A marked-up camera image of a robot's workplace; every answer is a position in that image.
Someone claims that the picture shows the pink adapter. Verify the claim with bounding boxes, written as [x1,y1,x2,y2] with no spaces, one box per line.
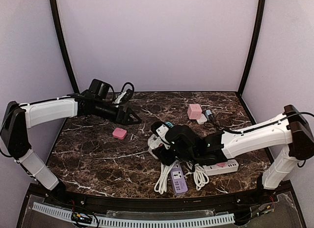
[112,127,127,140]

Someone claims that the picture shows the black frame post left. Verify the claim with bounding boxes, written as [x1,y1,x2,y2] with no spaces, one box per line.
[49,0,79,93]

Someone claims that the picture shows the black frame post right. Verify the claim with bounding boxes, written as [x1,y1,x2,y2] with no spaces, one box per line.
[237,0,266,98]

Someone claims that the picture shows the white square adapter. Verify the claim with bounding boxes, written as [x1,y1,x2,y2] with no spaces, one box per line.
[197,114,208,125]

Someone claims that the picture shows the teal power strip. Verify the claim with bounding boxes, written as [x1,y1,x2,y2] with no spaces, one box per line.
[165,122,174,128]

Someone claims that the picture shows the white power strip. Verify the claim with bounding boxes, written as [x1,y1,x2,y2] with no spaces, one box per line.
[203,159,239,176]

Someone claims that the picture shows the pink cube socket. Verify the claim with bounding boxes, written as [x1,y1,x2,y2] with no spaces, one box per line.
[187,104,202,120]

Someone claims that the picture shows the black usb cable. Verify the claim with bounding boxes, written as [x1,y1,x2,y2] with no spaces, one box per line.
[203,115,226,133]

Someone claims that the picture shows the purple power strip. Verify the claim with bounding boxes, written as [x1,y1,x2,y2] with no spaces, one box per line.
[170,162,188,196]

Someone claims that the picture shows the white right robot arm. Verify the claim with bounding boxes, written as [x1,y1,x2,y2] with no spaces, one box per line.
[151,105,314,190]

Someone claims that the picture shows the black frame post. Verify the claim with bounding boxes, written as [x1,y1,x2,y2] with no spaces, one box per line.
[237,0,266,98]
[49,0,79,93]

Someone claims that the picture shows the white power cord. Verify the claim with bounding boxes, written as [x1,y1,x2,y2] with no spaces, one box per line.
[154,161,210,195]

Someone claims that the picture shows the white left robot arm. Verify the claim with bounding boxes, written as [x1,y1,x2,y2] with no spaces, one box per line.
[0,79,142,193]

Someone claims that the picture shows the light blue charger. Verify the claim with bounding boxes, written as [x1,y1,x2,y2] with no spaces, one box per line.
[205,110,214,121]

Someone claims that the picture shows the white cable duct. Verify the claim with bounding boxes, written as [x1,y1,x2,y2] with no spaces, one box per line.
[32,202,235,228]

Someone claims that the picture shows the small circuit board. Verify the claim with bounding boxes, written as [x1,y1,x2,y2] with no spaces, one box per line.
[71,212,92,224]

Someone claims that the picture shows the white round power plug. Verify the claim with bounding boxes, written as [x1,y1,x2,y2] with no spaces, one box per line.
[147,134,163,152]

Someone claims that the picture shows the pink triangular power strip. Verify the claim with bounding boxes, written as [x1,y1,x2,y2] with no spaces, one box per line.
[216,162,228,168]

